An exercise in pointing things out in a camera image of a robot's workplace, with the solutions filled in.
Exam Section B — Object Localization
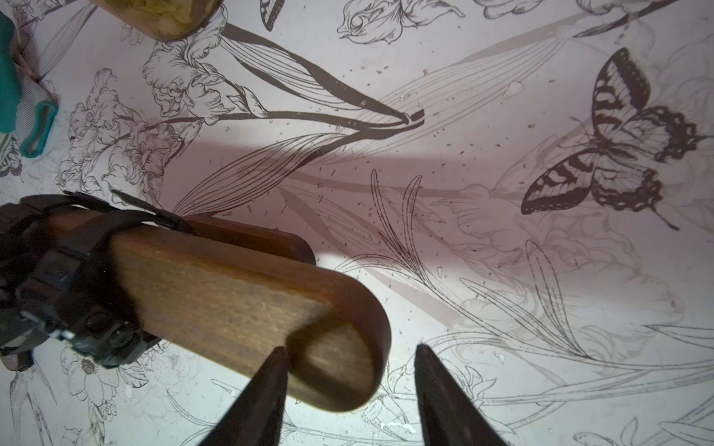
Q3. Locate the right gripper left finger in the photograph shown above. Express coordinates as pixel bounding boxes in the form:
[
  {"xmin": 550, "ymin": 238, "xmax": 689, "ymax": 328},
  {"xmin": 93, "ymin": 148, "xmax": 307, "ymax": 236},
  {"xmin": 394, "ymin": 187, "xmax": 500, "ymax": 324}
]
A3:
[{"xmin": 200, "ymin": 347, "xmax": 289, "ymax": 446}]

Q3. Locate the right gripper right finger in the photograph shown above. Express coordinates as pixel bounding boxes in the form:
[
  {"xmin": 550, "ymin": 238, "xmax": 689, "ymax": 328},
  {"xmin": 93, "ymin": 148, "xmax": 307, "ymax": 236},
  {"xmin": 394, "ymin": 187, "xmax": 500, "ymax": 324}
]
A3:
[{"xmin": 415, "ymin": 344, "xmax": 506, "ymax": 446}]

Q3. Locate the wooden watch stand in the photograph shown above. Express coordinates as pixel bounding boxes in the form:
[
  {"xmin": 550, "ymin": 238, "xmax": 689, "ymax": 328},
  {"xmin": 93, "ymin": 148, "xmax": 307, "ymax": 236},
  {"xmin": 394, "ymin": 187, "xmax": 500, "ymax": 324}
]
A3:
[{"xmin": 0, "ymin": 203, "xmax": 392, "ymax": 414}]

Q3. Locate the black wrist watch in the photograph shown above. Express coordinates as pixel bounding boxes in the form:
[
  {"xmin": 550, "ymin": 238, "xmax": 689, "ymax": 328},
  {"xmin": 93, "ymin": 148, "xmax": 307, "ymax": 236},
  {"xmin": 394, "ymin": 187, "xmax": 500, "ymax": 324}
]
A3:
[
  {"xmin": 55, "ymin": 188, "xmax": 196, "ymax": 280},
  {"xmin": 1, "ymin": 250, "xmax": 160, "ymax": 369}
]

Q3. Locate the teal white garden glove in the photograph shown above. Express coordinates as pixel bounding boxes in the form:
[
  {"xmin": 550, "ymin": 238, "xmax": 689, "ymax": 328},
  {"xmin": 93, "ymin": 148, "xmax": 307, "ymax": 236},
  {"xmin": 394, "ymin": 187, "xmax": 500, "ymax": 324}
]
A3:
[{"xmin": 1, "ymin": 13, "xmax": 58, "ymax": 159}]

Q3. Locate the glass vase with plants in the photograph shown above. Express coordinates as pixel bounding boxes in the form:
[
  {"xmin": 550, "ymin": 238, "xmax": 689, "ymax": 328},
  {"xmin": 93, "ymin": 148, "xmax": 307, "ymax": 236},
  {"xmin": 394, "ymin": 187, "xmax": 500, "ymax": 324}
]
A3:
[{"xmin": 93, "ymin": 0, "xmax": 222, "ymax": 42}]

